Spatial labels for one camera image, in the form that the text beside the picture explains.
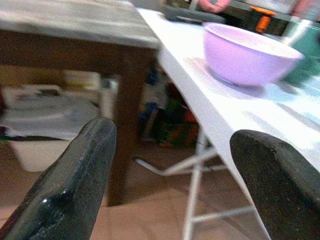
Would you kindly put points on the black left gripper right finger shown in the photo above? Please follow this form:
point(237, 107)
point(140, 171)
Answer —
point(280, 185)

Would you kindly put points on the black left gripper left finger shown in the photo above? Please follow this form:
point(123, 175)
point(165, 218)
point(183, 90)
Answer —
point(72, 185)

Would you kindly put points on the white plastic bin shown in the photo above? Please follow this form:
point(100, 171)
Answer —
point(35, 130)

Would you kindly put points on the white folding table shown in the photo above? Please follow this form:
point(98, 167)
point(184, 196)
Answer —
point(225, 100)

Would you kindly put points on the colourful toy pile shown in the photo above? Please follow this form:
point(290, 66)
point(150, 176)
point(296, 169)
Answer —
point(170, 117)

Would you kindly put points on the green container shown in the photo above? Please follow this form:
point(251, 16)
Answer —
point(303, 57)

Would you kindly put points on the lilac plastic bowl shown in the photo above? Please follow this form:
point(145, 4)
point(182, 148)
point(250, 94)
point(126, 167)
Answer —
point(246, 56)

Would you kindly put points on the brown wooden table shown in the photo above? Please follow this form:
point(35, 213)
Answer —
point(82, 50)

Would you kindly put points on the orange and black tool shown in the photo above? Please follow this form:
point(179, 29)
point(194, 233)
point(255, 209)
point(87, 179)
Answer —
point(263, 20)

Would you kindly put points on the dark grey flat object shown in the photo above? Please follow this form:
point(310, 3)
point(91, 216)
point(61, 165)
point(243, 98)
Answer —
point(192, 16)

